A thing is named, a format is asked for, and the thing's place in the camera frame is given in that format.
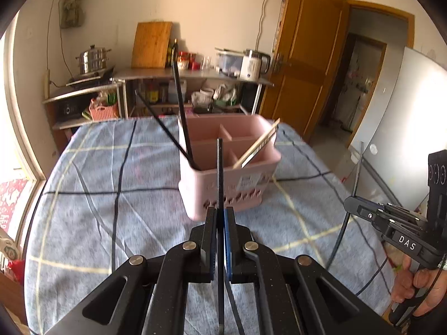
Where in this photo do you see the pink woven basket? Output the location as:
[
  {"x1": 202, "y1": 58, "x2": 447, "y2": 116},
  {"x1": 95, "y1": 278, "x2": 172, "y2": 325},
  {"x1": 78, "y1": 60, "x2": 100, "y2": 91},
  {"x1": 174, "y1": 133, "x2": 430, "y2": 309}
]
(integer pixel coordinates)
[{"x1": 89, "y1": 99, "x2": 120, "y2": 122}]

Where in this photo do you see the wooden door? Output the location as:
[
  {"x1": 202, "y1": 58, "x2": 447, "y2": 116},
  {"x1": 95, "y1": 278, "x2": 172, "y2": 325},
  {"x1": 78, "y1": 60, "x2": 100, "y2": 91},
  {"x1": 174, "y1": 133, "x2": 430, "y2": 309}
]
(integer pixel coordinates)
[{"x1": 259, "y1": 0, "x2": 350, "y2": 142}]

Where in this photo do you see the red lidded jar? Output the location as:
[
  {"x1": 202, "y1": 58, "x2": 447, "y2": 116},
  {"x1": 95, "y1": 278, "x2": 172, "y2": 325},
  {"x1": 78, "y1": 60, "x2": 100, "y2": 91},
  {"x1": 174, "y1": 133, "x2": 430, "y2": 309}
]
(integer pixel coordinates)
[{"x1": 177, "y1": 51, "x2": 190, "y2": 70}]

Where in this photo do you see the white electric kettle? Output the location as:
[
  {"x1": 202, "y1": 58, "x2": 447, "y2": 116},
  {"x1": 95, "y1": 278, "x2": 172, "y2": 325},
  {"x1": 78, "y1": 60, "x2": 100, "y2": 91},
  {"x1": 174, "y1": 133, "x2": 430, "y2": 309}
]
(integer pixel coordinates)
[{"x1": 239, "y1": 49, "x2": 271, "y2": 82}]

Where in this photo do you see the wooden cutting board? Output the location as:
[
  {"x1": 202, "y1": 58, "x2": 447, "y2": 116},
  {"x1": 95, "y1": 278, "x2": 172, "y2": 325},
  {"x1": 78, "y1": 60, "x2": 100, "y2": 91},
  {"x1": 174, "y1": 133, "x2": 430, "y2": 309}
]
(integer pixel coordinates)
[{"x1": 131, "y1": 21, "x2": 173, "y2": 69}]

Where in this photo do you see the hanging green cloth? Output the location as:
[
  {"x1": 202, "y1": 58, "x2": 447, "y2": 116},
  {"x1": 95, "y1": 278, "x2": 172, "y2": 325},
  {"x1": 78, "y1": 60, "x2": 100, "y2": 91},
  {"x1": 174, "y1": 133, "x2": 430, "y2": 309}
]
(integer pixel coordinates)
[{"x1": 61, "y1": 0, "x2": 85, "y2": 29}]

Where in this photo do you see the stainless steel steamer pot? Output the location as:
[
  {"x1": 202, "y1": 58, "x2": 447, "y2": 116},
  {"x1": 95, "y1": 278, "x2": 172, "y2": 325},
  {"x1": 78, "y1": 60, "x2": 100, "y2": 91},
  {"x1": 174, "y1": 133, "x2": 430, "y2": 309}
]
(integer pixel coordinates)
[{"x1": 76, "y1": 45, "x2": 111, "y2": 74}]

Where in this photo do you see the beige wooden chopstick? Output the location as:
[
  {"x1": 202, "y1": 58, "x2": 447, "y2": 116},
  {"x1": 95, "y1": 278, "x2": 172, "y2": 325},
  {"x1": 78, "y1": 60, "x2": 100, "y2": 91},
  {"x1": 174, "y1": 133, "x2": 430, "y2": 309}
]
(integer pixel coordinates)
[{"x1": 233, "y1": 119, "x2": 280, "y2": 169}]

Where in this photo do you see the pink plastic utensil basket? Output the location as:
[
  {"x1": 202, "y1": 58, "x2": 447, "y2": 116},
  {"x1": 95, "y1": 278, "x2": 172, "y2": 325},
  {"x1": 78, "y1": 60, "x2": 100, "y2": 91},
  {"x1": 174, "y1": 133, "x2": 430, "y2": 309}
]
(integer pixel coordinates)
[{"x1": 178, "y1": 113, "x2": 281, "y2": 222}]

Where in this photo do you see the white window frame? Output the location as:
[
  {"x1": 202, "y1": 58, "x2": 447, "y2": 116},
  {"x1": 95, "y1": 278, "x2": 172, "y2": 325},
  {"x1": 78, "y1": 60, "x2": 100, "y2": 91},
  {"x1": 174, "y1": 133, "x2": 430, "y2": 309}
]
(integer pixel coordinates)
[{"x1": 1, "y1": 15, "x2": 46, "y2": 247}]

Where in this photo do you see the clear plastic container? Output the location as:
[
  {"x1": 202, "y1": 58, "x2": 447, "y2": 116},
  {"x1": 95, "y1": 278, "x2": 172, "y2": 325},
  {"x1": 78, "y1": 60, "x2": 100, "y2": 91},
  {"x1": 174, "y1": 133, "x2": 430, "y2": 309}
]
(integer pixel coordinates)
[{"x1": 215, "y1": 48, "x2": 244, "y2": 77}]

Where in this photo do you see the black induction cooker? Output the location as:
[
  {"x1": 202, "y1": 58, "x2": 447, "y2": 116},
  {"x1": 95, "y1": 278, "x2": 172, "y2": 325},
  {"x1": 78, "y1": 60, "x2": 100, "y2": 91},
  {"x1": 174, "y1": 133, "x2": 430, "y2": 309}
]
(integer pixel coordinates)
[{"x1": 66, "y1": 65, "x2": 114, "y2": 87}]

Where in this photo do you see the black chopstick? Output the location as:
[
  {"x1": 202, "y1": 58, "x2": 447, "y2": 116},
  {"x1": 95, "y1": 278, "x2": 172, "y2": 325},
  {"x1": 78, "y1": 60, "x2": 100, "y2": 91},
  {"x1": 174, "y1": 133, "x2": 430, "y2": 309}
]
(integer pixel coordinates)
[
  {"x1": 324, "y1": 140, "x2": 365, "y2": 272},
  {"x1": 171, "y1": 39, "x2": 197, "y2": 169},
  {"x1": 135, "y1": 91, "x2": 199, "y2": 169},
  {"x1": 217, "y1": 138, "x2": 225, "y2": 335}
]

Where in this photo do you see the white board panel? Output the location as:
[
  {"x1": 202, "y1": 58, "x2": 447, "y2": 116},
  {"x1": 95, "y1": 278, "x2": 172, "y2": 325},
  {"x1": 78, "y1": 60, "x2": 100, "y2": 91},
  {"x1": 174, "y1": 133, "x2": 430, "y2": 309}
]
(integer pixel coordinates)
[{"x1": 358, "y1": 49, "x2": 446, "y2": 209}]

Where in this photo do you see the blue plaid tablecloth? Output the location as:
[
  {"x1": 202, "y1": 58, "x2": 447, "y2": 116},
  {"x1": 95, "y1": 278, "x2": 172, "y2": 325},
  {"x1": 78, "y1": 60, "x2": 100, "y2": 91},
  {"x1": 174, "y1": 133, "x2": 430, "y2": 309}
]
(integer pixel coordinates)
[{"x1": 24, "y1": 119, "x2": 393, "y2": 334}]

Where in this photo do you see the right hand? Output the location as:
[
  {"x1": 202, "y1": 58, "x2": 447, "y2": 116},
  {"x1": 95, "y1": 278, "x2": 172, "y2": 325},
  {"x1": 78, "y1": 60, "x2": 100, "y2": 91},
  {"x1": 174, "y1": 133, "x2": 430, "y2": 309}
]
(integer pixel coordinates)
[{"x1": 391, "y1": 255, "x2": 446, "y2": 317}]

